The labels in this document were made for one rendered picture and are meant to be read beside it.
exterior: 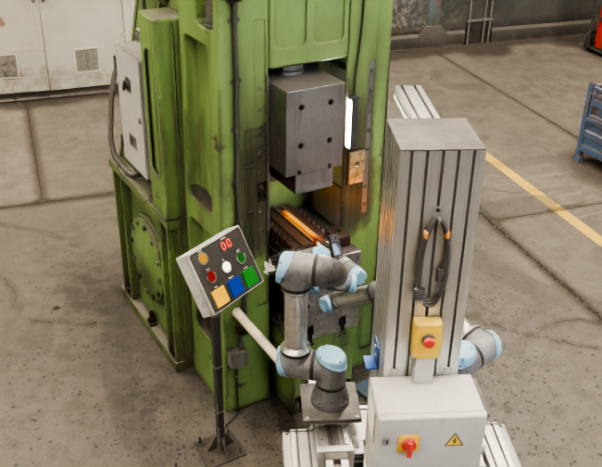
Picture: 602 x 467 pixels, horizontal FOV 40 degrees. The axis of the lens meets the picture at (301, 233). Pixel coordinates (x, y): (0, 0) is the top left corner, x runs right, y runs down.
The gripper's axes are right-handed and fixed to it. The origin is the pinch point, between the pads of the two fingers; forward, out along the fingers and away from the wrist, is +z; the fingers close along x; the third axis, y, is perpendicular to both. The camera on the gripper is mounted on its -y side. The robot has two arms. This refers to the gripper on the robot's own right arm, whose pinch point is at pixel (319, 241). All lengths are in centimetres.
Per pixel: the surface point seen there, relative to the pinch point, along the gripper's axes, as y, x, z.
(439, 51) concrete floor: 95, 472, 499
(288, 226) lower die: 1.2, -4.7, 22.7
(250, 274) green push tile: -1.2, -43.7, -13.3
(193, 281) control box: -8, -72, -17
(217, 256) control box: -14, -58, -11
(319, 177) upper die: -32.5, 0.1, 2.1
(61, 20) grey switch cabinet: 13, 23, 537
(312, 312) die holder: 37.2, -5.4, -2.9
